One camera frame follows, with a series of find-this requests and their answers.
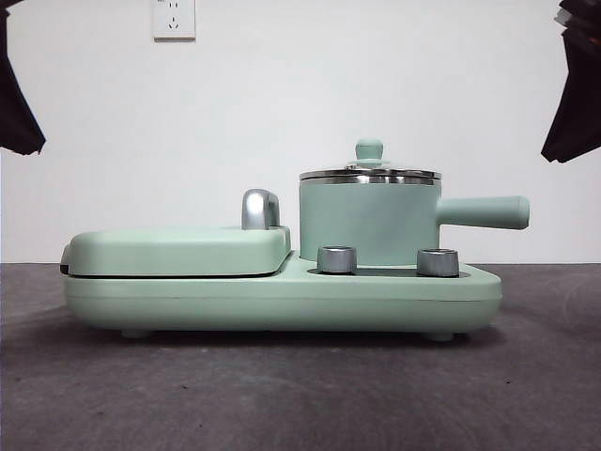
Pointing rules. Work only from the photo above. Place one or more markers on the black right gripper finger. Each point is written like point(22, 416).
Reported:
point(577, 113)

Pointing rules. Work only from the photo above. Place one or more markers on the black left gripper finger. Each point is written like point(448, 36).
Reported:
point(16, 108)

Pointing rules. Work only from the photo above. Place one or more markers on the glass lid with green knob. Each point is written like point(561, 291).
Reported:
point(370, 155)

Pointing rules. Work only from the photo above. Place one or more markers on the silver control knob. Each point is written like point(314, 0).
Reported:
point(437, 262)
point(336, 259)

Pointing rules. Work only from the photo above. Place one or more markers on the green griddle cover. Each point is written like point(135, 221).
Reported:
point(174, 251)

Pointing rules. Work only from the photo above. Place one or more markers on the green breakfast machine base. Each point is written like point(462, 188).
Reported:
point(282, 305)

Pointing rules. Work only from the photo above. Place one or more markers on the white wall socket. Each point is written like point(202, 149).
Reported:
point(174, 21)

